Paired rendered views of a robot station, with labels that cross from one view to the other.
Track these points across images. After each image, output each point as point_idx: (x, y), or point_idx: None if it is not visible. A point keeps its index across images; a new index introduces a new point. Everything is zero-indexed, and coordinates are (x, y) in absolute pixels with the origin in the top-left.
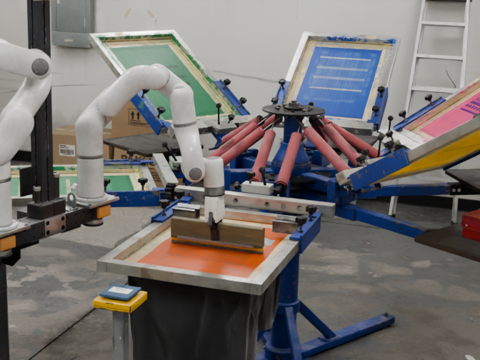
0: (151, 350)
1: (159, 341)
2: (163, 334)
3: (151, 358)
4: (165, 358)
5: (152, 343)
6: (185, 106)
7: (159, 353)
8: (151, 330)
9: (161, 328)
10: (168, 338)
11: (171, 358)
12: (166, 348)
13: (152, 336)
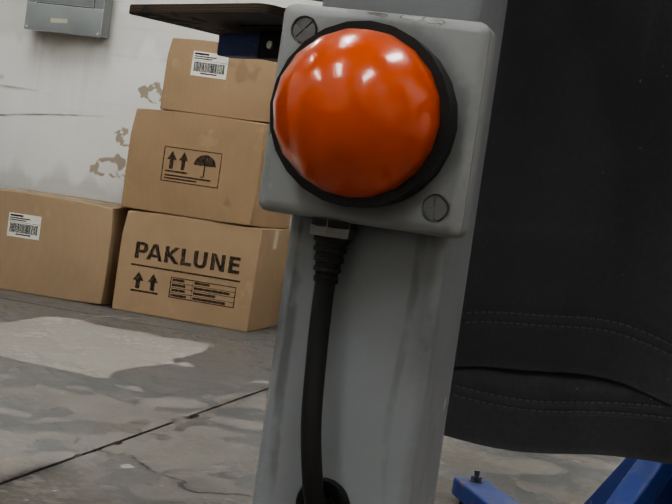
0: (498, 193)
1: (584, 110)
2: (629, 55)
3: (489, 262)
4: (612, 250)
5: (518, 136)
6: None
7: (567, 213)
8: (523, 30)
9: (611, 8)
10: (663, 86)
11: (668, 248)
12: (628, 174)
13: (526, 83)
